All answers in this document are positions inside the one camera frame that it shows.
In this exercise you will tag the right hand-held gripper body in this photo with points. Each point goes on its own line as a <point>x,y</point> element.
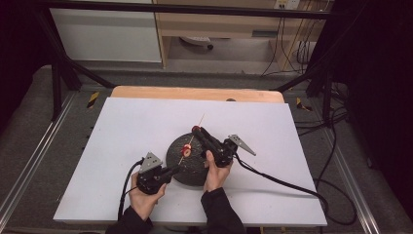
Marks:
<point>224,154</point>

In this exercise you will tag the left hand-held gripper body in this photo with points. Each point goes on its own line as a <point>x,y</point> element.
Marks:
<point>150,180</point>

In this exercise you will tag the thin bamboo skewer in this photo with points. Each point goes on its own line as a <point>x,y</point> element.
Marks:
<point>198,124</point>

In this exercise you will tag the black round plate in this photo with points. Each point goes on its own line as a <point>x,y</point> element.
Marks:
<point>191,172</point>

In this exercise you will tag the person's left hand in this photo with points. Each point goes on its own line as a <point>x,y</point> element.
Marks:
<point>144,203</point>

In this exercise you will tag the person's right hand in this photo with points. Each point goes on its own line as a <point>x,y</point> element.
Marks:
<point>216,177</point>

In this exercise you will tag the wooden table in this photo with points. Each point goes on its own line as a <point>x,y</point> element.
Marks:
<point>181,93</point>

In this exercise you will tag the white board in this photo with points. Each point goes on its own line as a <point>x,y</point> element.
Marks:
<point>130,130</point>

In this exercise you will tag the yellow black tape strip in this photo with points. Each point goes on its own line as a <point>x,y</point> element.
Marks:
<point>93,99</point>
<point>302,104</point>

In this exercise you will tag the white foot with black caster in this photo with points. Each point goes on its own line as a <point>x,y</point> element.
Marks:
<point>196,40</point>

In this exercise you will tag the light wooden shelf unit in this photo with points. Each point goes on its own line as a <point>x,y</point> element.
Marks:
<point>220,22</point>

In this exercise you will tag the white cabinet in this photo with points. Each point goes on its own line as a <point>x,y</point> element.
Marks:
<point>104,35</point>

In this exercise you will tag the black curtain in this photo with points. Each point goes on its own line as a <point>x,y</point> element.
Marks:
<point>19,48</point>
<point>380,81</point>

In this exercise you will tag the aluminium floor rail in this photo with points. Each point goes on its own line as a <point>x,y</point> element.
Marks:
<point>39,146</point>
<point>350,182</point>

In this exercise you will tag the black metal frame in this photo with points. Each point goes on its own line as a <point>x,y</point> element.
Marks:
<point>195,9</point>

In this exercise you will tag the white wall socket strip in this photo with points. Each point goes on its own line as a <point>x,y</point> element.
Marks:
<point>287,4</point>

